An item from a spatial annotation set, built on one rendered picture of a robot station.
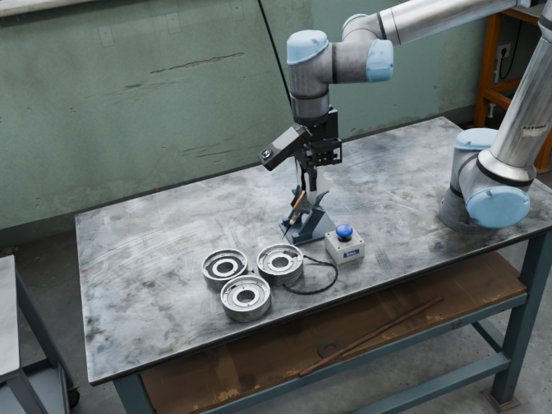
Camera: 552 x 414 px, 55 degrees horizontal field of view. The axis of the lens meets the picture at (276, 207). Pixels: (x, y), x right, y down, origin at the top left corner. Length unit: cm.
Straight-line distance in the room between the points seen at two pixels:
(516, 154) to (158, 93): 191
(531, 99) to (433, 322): 65
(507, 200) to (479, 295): 48
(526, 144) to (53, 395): 156
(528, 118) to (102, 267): 99
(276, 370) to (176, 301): 32
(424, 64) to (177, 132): 145
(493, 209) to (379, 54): 39
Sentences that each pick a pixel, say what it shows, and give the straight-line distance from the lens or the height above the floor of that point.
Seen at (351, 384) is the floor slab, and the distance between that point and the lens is 200.
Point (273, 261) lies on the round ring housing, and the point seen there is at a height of 82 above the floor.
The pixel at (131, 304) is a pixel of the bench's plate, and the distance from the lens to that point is 124.
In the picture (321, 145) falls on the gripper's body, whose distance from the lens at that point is 107.
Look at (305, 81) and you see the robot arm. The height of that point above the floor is 125.
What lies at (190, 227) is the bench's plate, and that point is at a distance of 140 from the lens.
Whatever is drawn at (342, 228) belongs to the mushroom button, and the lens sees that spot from 121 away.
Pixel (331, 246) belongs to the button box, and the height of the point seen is 84.
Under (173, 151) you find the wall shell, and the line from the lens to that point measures 281.
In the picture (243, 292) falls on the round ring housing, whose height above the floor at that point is 82.
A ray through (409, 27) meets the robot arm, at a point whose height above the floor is 129.
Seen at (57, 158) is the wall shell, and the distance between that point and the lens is 278.
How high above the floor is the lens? 163
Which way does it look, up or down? 36 degrees down
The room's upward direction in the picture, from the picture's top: 6 degrees counter-clockwise
